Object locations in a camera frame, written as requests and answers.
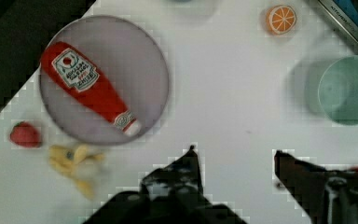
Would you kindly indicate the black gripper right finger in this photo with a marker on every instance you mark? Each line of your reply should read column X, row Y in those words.
column 327, row 196

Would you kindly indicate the red toy strawberry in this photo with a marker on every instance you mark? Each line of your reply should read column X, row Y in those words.
column 25, row 135

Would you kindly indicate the orange slice toy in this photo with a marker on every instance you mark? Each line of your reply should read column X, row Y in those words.
column 280, row 19

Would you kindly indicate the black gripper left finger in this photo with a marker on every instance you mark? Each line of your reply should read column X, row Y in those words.
column 169, row 195

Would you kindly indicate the yellow toy banana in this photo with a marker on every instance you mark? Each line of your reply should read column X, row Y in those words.
column 77, row 164

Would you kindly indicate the green cup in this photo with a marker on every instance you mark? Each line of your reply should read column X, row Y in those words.
column 332, row 90

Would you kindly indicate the red ketchup bottle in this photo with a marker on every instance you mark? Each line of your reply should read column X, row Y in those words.
column 81, row 78

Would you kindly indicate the grey round plate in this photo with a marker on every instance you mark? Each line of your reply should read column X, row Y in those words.
column 135, row 66

